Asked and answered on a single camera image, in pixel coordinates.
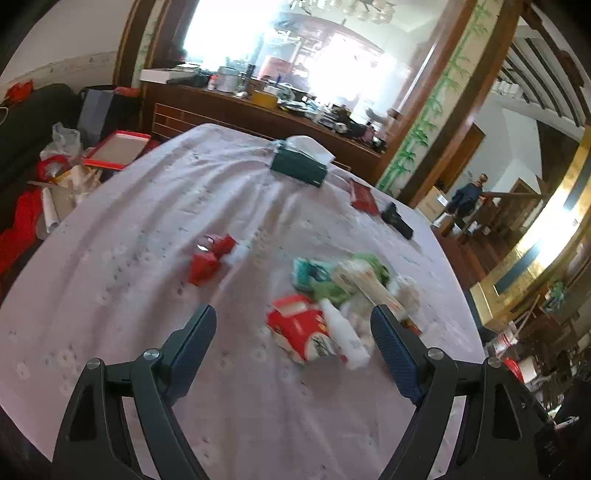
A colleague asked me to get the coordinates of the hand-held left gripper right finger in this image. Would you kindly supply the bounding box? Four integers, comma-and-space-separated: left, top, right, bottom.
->
370, 305, 561, 480

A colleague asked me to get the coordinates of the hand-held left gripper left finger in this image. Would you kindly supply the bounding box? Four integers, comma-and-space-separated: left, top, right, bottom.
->
52, 304, 218, 480

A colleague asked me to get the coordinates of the small white plastic bottle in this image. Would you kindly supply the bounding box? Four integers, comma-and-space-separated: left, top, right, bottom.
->
318, 298, 372, 370

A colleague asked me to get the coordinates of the red and white snack packet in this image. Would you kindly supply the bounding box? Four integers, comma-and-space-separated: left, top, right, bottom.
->
266, 294, 349, 365

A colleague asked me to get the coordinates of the crumpled red wrapper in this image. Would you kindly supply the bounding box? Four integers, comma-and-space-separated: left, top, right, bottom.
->
187, 233, 238, 287

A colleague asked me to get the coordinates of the green towel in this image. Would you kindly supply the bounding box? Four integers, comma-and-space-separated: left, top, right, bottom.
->
314, 253, 393, 305

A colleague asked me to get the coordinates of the teal printed packet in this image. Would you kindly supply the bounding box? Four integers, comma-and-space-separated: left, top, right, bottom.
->
292, 257, 333, 294

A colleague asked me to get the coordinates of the black pouch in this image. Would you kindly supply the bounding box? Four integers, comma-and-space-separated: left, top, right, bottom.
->
381, 202, 415, 240

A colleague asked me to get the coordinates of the cardboard box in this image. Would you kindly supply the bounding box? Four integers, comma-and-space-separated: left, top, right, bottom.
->
427, 185, 451, 220

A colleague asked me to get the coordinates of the pale floral tablecloth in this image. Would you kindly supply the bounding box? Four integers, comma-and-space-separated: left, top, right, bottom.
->
0, 122, 485, 480

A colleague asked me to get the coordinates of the flat dark red packet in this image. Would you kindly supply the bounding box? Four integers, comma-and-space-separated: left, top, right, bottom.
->
347, 178, 380, 215

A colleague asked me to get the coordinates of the white paper roll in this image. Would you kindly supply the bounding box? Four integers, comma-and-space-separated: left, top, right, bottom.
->
41, 187, 61, 232

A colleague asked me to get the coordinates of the dark green tissue box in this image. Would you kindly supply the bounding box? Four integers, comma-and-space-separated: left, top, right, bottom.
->
269, 135, 335, 189

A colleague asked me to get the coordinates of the red tray box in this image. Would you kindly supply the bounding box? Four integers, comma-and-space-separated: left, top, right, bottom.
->
83, 130, 153, 171

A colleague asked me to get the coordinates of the red cloth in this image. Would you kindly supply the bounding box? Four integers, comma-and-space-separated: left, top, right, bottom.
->
0, 189, 44, 273

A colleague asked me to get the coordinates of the wooden sideboard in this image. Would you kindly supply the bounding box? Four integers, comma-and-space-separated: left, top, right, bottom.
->
141, 80, 386, 171

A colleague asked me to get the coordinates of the clear plastic bag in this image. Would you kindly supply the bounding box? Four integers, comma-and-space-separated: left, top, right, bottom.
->
39, 122, 84, 160

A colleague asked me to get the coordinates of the grey paper bag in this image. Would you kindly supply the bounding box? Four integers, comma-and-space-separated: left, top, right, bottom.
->
76, 85, 139, 146

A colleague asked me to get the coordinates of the round metal tin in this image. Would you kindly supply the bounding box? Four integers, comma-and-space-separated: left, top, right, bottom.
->
216, 66, 241, 93

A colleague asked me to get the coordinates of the flat white box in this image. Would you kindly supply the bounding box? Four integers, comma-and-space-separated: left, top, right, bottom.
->
140, 68, 185, 84

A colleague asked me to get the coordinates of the black sofa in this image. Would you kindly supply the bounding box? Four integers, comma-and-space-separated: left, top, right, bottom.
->
0, 83, 84, 195

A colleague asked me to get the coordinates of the small red ornament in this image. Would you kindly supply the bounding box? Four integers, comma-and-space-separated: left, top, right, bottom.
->
4, 80, 35, 104

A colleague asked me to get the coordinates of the chandelier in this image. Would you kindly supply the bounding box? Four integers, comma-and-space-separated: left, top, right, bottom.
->
288, 0, 398, 24

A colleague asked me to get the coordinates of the bamboo wall painting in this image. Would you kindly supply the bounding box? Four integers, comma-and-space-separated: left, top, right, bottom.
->
379, 0, 490, 195

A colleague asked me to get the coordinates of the large wall mirror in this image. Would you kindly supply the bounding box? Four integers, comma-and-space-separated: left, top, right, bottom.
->
182, 0, 444, 121

